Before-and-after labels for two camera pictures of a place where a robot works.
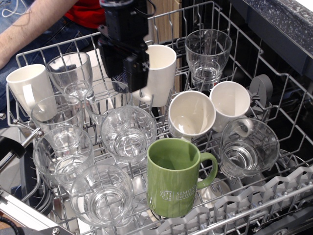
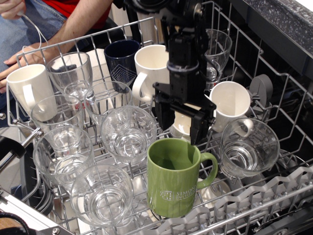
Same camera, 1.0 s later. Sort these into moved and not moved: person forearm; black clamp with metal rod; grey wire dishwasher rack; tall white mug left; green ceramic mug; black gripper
Moved: black gripper; person forearm
Not moved: green ceramic mug; tall white mug left; grey wire dishwasher rack; black clamp with metal rod
